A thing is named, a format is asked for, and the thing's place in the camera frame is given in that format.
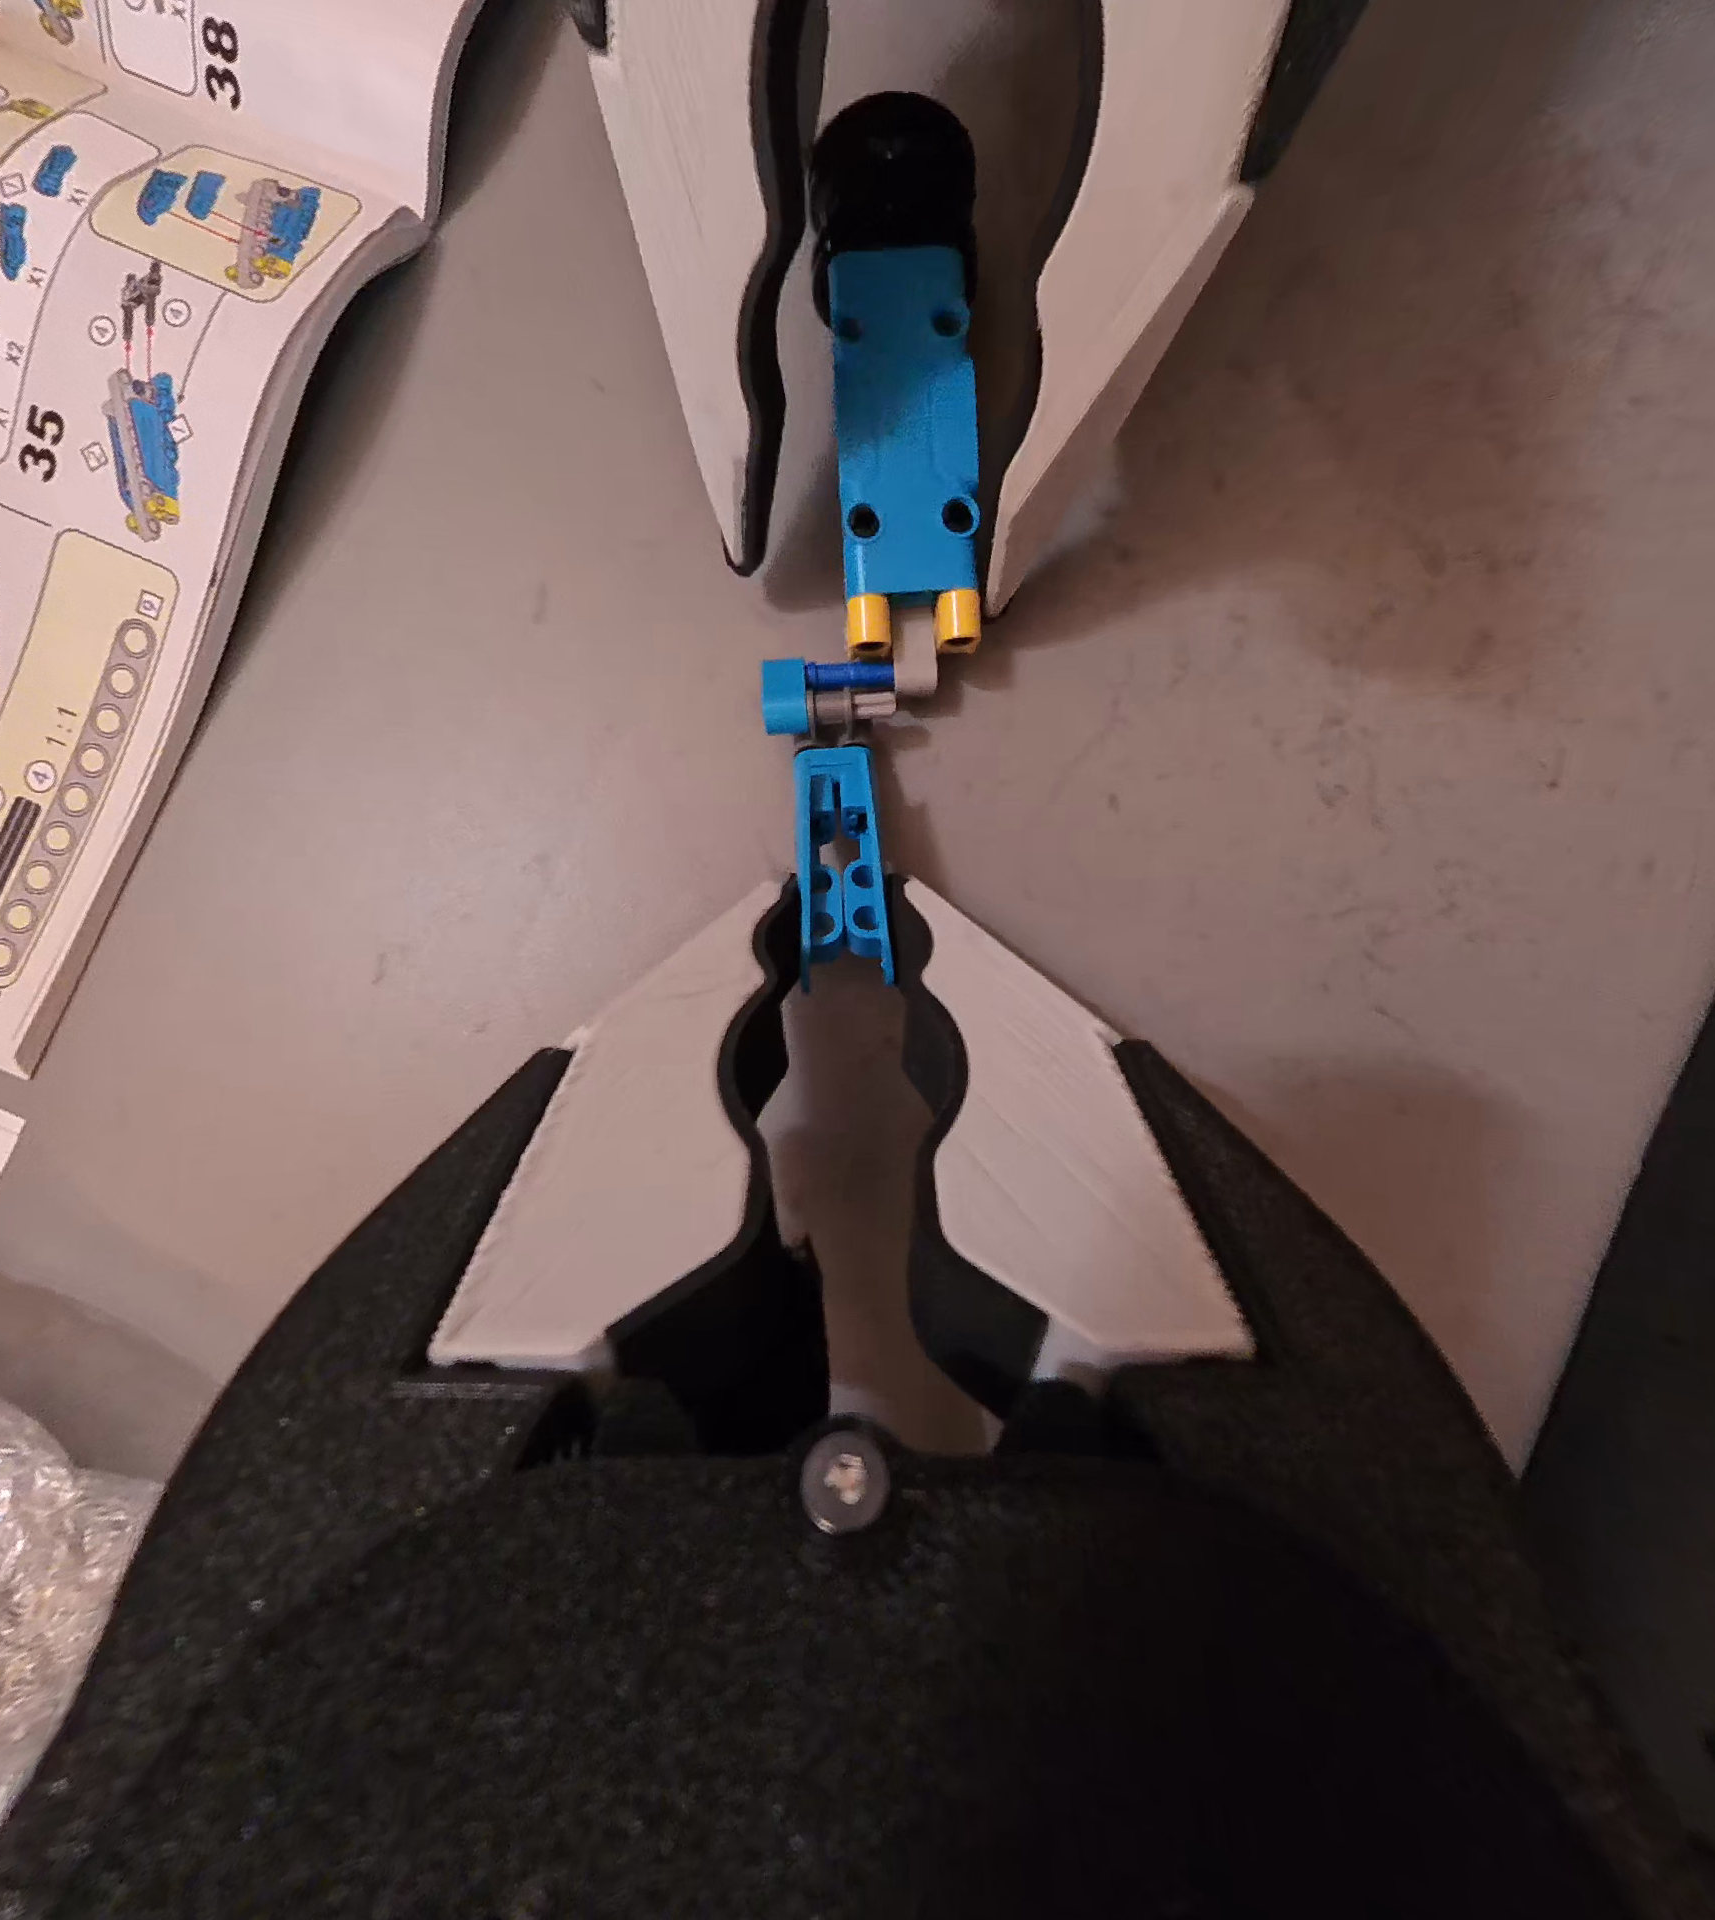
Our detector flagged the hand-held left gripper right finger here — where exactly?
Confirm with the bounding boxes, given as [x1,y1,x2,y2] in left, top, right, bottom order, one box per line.
[900,876,1252,1377]

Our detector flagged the open instruction booklet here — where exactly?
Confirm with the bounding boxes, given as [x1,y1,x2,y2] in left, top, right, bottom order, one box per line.
[0,0,489,1080]

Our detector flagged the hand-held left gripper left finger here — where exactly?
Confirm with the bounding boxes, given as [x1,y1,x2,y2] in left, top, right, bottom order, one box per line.
[431,876,800,1373]

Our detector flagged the black perforated pad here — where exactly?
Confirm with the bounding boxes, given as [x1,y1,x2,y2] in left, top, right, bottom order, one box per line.
[1518,780,1715,1920]

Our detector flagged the blue motor block yellow pins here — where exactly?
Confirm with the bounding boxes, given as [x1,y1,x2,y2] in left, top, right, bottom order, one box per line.
[828,245,986,701]

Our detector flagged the black wheel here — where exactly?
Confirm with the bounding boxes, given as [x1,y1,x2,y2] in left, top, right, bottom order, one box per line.
[804,90,982,271]

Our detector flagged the small blue beam assembly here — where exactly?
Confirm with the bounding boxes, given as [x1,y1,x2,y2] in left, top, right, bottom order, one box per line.
[761,653,908,995]

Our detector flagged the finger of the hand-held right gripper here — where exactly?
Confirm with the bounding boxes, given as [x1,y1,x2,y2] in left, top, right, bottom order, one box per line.
[591,0,836,580]
[980,0,1298,619]

